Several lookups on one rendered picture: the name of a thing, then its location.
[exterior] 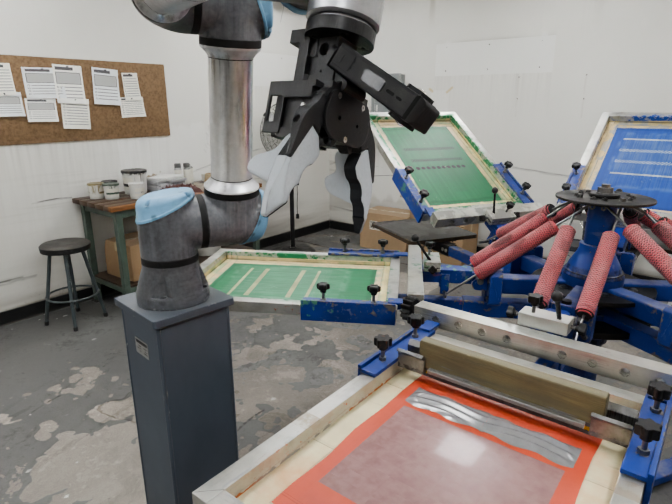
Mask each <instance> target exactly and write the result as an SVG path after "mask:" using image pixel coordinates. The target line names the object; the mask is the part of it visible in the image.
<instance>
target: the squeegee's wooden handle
mask: <svg viewBox="0 0 672 504"><path fill-rule="evenodd" d="M419 355H422V356H424V357H425V370H428V369H429V368H432V369H435V370H438V371H441V372H444V373H447V374H450V375H452V376H455V377H458V378H461V379H464V380H467V381H470V382H473V383H476V384H478V385H481V386H484V387H487V388H490V389H493V390H496V391H499V392H501V393H504V394H507V395H510V396H513V397H516V398H519V399H522V400H525V401H527V402H530V403H533V404H536V405H539V406H542V407H545V408H548V409H551V410H553V411H556V412H559V413H562V414H565V415H568V416H571V417H574V418H576V419H579V420H582V421H585V426H587V427H590V421H591V413H592V412H593V413H596V414H599V415H602V416H605V417H606V414H607V408H608V402H609V397H610V394H609V392H606V391H602V390H599V389H596V388H593V387H589V386H586V385H583V384H580V383H576V382H573V381H570V380H567V379H563V378H560V377H557V376H554V375H550V374H547V373H544V372H541V371H537V370H534V369H531V368H527V367H524V366H521V365H518V364H514V363H511V362H508V361H505V360H501V359H498V358H495V357H492V356H488V355H485V354H482V353H479V352H475V351H472V350H469V349H466V348H462V347H459V346H456V345H453V344H449V343H446V342H443V341H440V340H436V339H433V338H430V337H427V336H425V337H424V338H422V339H421V341H420V352H419Z"/></svg>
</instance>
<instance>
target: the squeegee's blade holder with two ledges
mask: <svg viewBox="0 0 672 504"><path fill-rule="evenodd" d="M427 373H428V374H430V375H433V376H436V377H438V378H441V379H444V380H447V381H450V382H452V383H455V384H458V385H461V386H464V387H467V388H469V389H472V390H475V391H478V392H481V393H483V394H486V395H489V396H492V397H495V398H497V399H500V400H503V401H506V402H509V403H512V404H514V405H517V406H520V407H523V408H526V409H528V410H531V411H534V412H537V413H540V414H542V415H545V416H548V417H551V418H554V419H557V420H559V421H562V422H565V423H568V424H571V425H573V426H576V427H579V428H582V429H584V427H585V421H582V420H579V419H576V418H574V417H571V416H568V415H565V414H562V413H559V412H556V411H553V410H551V409H548V408H545V407H542V406H539V405H536V404H533V403H530V402H527V401H525V400H522V399H519V398H516V397H513V396H510V395H507V394H504V393H501V392H499V391H496V390H493V389H490V388H487V387H484V386H481V385H478V384H476V383H473V382H470V381H467V380H464V379H461V378H458V377H455V376H452V375H450V374H447V373H444V372H441V371H438V370H435V369H432V368H429V369H428V370H427Z"/></svg>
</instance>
